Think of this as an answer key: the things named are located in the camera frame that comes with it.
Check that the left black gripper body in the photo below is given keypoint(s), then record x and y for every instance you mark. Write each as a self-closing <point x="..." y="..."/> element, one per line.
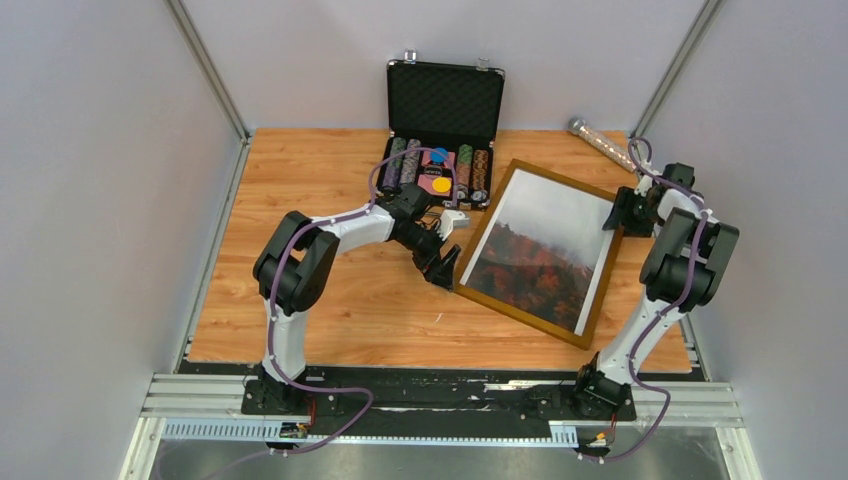
<point x="425" y="245"/>

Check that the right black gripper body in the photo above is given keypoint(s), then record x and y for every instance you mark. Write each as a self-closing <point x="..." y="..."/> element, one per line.
<point x="641" y="217"/>

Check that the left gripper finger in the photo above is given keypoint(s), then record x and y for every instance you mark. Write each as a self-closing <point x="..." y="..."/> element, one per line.
<point x="442" y="277"/>
<point x="448" y="261"/>

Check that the red forest photo print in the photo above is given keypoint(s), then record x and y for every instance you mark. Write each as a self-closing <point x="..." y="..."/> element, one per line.
<point x="540" y="252"/>

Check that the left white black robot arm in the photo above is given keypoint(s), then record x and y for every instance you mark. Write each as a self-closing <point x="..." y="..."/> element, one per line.
<point x="294" y="267"/>

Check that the yellow round chip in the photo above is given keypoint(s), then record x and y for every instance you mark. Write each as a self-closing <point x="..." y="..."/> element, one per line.
<point x="442" y="185"/>

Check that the silver glitter tube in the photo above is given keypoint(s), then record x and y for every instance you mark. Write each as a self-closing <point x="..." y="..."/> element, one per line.
<point x="615" y="152"/>

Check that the blue round chip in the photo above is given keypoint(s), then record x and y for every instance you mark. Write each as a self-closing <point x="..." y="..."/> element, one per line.
<point x="439" y="156"/>

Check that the black poker chip case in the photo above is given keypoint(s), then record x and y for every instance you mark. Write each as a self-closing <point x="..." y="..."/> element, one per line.
<point x="440" y="105"/>

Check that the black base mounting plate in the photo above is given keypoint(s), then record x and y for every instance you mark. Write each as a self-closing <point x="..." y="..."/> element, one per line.
<point x="418" y="402"/>

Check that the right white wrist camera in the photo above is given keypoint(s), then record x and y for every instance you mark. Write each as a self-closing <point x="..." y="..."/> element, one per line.
<point x="645" y="184"/>

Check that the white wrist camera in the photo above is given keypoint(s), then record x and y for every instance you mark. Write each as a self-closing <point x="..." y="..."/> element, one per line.
<point x="645" y="184"/>
<point x="451" y="220"/>

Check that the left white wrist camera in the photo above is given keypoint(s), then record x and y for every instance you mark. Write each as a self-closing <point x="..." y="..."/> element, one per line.
<point x="451" y="220"/>

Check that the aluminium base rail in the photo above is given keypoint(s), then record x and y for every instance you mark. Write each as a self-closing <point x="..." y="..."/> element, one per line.
<point x="184" y="407"/>

